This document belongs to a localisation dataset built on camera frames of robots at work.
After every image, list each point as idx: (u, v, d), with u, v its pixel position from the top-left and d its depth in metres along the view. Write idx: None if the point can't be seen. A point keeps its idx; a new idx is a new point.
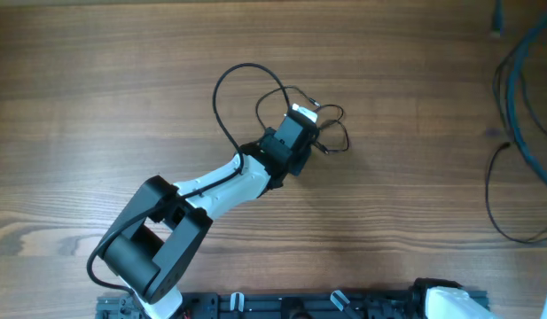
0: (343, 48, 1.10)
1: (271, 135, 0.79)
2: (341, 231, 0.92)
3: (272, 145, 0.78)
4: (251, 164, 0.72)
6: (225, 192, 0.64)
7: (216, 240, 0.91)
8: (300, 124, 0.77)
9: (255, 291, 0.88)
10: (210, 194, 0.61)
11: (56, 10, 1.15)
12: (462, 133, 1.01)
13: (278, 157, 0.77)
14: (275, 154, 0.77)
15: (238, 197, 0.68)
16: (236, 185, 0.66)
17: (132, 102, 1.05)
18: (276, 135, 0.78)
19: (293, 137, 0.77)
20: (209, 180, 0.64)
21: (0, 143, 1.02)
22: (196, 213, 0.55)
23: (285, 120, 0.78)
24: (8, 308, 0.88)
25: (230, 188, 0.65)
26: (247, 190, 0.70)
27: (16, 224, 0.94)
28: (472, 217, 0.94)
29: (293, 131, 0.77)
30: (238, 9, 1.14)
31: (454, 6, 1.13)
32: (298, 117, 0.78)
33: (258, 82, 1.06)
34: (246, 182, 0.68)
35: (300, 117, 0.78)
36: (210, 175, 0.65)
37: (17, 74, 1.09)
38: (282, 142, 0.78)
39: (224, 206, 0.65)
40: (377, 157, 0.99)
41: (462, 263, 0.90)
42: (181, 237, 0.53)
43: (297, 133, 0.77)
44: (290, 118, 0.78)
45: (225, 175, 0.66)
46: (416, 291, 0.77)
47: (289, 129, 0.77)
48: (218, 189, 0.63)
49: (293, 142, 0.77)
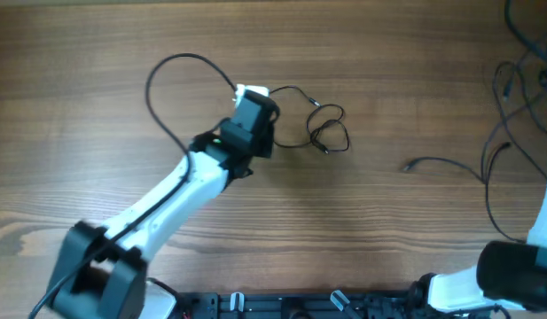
0: (343, 48, 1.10)
1: (227, 120, 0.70)
2: (341, 231, 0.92)
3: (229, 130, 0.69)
4: (201, 164, 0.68)
6: (168, 213, 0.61)
7: (216, 240, 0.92)
8: (255, 104, 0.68)
9: (255, 291, 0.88)
10: (149, 222, 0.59)
11: (56, 10, 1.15)
12: (462, 133, 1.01)
13: (239, 143, 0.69)
14: (234, 141, 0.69)
15: (190, 203, 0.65)
16: (183, 198, 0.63)
17: (132, 101, 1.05)
18: (233, 120, 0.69)
19: (253, 120, 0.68)
20: (150, 203, 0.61)
21: (0, 143, 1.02)
22: (129, 259, 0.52)
23: (241, 102, 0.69)
24: (6, 309, 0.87)
25: (173, 205, 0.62)
26: (199, 195, 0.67)
27: (15, 224, 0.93)
28: (472, 217, 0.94)
29: (251, 112, 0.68)
30: (238, 9, 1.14)
31: (453, 8, 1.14)
32: (253, 97, 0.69)
33: (258, 82, 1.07)
34: (196, 190, 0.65)
35: (254, 96, 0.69)
36: (152, 194, 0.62)
37: (17, 73, 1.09)
38: (239, 126, 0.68)
39: (171, 222, 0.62)
40: (376, 157, 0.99)
41: (463, 263, 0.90)
42: (115, 287, 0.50)
43: (254, 113, 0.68)
44: (246, 98, 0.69)
45: (170, 188, 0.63)
46: (418, 287, 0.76)
47: (246, 111, 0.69)
48: (161, 210, 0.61)
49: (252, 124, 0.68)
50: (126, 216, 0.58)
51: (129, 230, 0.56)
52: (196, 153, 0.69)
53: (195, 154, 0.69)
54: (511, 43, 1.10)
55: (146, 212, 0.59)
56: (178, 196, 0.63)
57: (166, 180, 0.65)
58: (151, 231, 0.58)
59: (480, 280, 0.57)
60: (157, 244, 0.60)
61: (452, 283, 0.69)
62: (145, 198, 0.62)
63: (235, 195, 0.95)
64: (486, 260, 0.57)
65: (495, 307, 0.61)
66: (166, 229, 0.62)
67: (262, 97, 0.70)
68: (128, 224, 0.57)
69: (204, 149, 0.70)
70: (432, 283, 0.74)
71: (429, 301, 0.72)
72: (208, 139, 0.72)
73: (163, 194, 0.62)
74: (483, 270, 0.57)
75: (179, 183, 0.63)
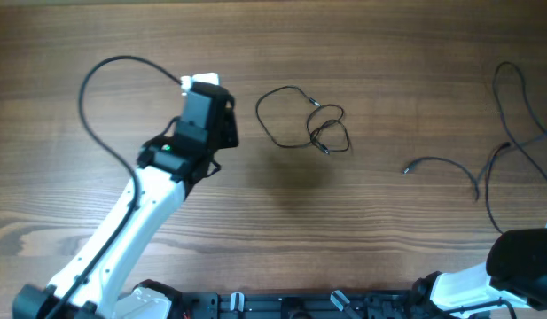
0: (343, 48, 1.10)
1: (177, 119, 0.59)
2: (341, 232, 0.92)
3: (181, 131, 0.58)
4: (152, 182, 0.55)
6: (121, 249, 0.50)
7: (217, 240, 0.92)
8: (205, 95, 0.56)
9: (255, 291, 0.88)
10: (101, 268, 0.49)
11: (57, 10, 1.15)
12: (462, 133, 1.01)
13: (194, 144, 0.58)
14: (188, 144, 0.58)
15: (150, 228, 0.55)
16: (135, 229, 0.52)
17: (132, 101, 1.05)
18: (183, 118, 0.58)
19: (205, 118, 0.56)
20: (97, 244, 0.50)
21: (0, 143, 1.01)
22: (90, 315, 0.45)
23: (187, 96, 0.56)
24: (5, 309, 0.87)
25: (127, 237, 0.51)
26: (160, 214, 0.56)
27: (16, 224, 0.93)
28: (472, 217, 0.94)
29: (200, 107, 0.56)
30: (238, 9, 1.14)
31: (452, 9, 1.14)
32: (200, 88, 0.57)
33: (258, 81, 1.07)
34: (152, 213, 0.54)
35: (202, 86, 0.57)
36: (99, 231, 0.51)
37: (17, 73, 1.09)
38: (191, 124, 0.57)
39: (129, 260, 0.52)
40: (376, 157, 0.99)
41: (463, 263, 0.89)
42: None
43: (207, 110, 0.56)
44: (193, 93, 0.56)
45: (119, 220, 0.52)
46: (423, 284, 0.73)
47: (194, 105, 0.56)
48: (113, 248, 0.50)
49: (205, 120, 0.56)
50: (70, 268, 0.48)
51: (77, 285, 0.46)
52: (143, 169, 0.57)
53: (144, 170, 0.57)
54: (510, 44, 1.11)
55: (94, 258, 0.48)
56: (132, 225, 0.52)
57: (114, 208, 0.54)
58: (103, 279, 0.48)
59: (489, 266, 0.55)
60: (115, 290, 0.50)
61: (457, 277, 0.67)
62: (92, 237, 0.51)
63: (236, 195, 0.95)
64: (498, 247, 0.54)
65: (498, 302, 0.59)
66: (124, 270, 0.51)
67: (213, 86, 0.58)
68: (75, 277, 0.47)
69: (153, 160, 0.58)
70: (435, 280, 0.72)
71: (432, 298, 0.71)
72: (154, 145, 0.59)
73: (111, 229, 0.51)
74: (494, 256, 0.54)
75: (128, 212, 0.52)
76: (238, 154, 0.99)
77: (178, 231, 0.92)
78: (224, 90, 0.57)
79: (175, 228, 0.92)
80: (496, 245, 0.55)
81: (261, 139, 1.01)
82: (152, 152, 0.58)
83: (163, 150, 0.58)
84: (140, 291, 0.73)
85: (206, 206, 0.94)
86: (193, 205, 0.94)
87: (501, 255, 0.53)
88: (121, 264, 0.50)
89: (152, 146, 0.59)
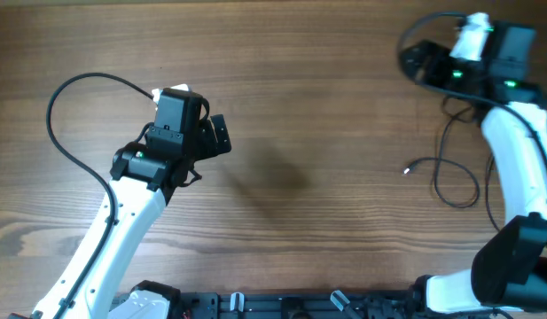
0: (343, 48, 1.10)
1: (152, 124, 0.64)
2: (342, 231, 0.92)
3: (157, 136, 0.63)
4: (127, 197, 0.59)
6: (103, 266, 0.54)
7: (216, 240, 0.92)
8: (176, 97, 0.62)
9: (255, 291, 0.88)
10: (83, 287, 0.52)
11: (56, 10, 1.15)
12: (463, 132, 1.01)
13: (170, 146, 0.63)
14: (166, 147, 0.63)
15: (132, 241, 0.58)
16: (116, 245, 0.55)
17: (132, 101, 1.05)
18: (156, 122, 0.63)
19: (179, 119, 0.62)
20: (80, 264, 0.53)
21: (1, 143, 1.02)
22: None
23: (160, 102, 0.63)
24: (7, 308, 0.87)
25: (107, 254, 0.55)
26: (140, 227, 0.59)
27: (16, 224, 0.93)
28: (472, 217, 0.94)
29: (173, 109, 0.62)
30: (238, 9, 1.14)
31: (454, 7, 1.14)
32: (171, 91, 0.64)
33: (258, 82, 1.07)
34: (132, 228, 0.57)
35: (173, 91, 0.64)
36: (82, 250, 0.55)
37: (17, 73, 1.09)
38: (166, 128, 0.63)
39: (116, 276, 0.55)
40: (377, 157, 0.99)
41: (462, 263, 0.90)
42: None
43: (181, 111, 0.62)
44: (166, 97, 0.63)
45: (98, 237, 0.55)
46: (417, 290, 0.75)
47: (168, 108, 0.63)
48: (95, 267, 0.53)
49: (178, 121, 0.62)
50: (56, 291, 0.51)
51: (64, 308, 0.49)
52: (119, 180, 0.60)
53: (119, 182, 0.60)
54: None
55: (77, 280, 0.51)
56: (111, 240, 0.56)
57: (93, 226, 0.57)
58: (89, 300, 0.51)
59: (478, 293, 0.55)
60: (106, 307, 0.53)
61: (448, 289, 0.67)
62: (73, 260, 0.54)
63: (235, 195, 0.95)
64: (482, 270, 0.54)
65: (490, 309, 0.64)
66: (113, 285, 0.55)
67: (183, 91, 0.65)
68: (60, 302, 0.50)
69: (128, 167, 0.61)
70: (426, 286, 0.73)
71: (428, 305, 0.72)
72: (127, 153, 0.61)
73: (91, 247, 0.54)
74: (474, 277, 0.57)
75: (106, 229, 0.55)
76: (238, 154, 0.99)
77: (178, 231, 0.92)
78: (197, 95, 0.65)
79: (175, 229, 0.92)
80: (473, 265, 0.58)
81: (262, 139, 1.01)
82: (126, 161, 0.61)
83: (137, 156, 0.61)
84: (137, 294, 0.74)
85: (206, 206, 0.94)
86: (193, 205, 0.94)
87: (479, 273, 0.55)
88: (106, 281, 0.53)
89: (124, 154, 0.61)
